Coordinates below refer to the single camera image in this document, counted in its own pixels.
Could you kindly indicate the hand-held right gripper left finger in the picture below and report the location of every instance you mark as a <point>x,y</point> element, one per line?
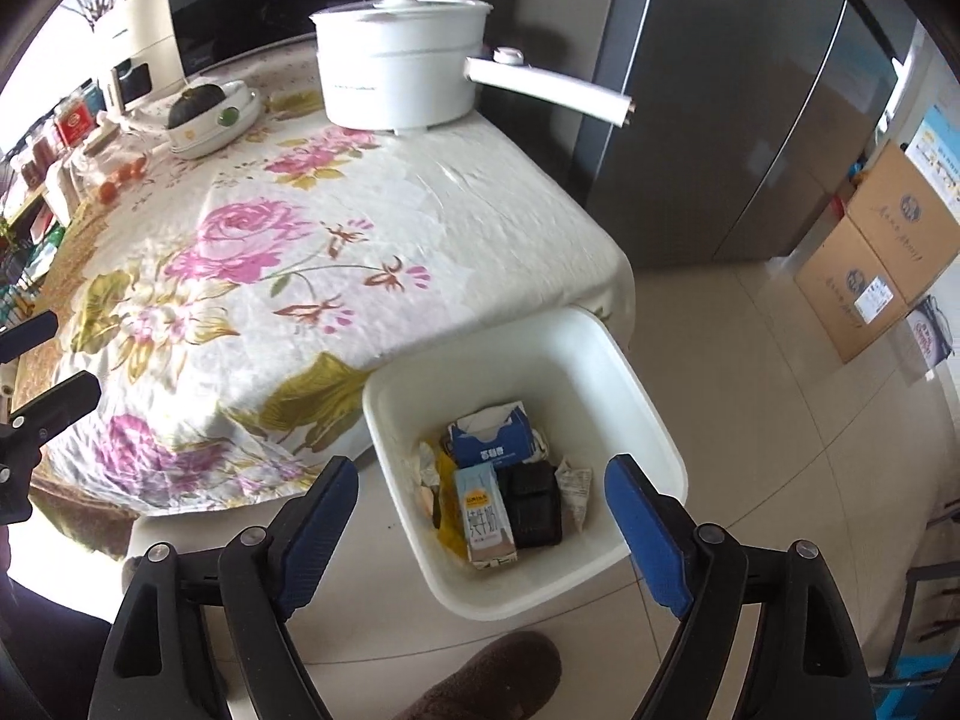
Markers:
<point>322,532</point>

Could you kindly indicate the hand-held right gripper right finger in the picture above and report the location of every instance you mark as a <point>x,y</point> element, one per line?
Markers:
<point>645,532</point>

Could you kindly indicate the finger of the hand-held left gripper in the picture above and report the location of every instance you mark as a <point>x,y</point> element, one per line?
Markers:
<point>64,405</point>
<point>30,334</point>

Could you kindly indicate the white printed wrapper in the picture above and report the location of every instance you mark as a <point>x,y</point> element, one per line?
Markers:
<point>574,495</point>

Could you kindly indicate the black plastic tray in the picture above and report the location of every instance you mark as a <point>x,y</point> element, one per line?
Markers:
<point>532,502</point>

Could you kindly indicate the white tissue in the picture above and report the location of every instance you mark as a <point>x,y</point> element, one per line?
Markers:
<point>427,465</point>

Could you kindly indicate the yellow snack bag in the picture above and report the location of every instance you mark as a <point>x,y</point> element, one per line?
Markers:
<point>448,532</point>

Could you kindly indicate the light blue milk carton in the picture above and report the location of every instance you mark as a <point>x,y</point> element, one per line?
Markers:
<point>484,517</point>

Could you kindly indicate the blue tissue box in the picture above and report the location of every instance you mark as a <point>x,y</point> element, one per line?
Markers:
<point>487,446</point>

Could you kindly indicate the white plastic bin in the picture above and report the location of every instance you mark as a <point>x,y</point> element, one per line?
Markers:
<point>585,360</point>

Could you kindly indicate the row of red-filled jars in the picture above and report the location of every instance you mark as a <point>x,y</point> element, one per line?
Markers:
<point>34,161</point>

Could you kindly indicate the person's dark clothing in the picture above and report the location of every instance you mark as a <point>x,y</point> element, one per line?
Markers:
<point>52,652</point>

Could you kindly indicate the glass jar with wooden lid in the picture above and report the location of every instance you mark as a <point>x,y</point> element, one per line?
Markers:
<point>97,165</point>

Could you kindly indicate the red label jar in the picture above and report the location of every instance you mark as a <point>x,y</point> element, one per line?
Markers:
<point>73,127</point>

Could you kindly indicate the brown fuzzy slipper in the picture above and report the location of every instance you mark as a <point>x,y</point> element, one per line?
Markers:
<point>487,682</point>

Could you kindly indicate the white floral ceramic dish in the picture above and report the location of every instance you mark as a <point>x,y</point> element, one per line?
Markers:
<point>202,142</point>

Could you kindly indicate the dark green pumpkin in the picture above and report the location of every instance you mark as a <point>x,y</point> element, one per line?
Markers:
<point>191,106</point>

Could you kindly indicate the cream air fryer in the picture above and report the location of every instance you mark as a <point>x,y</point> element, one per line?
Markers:
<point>150,30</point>

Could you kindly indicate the printed shopping bag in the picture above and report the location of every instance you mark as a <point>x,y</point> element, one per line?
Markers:
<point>930,337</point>

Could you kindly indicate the black microwave oven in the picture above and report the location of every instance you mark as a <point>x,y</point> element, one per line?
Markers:
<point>247,15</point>

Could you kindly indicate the grey refrigerator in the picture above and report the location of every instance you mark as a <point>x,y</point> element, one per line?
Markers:
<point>712,127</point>

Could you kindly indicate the white electric pot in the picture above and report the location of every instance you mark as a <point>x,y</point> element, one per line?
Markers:
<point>390,82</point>

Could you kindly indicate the blue wall poster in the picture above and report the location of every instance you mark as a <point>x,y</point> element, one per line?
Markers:
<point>937,157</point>

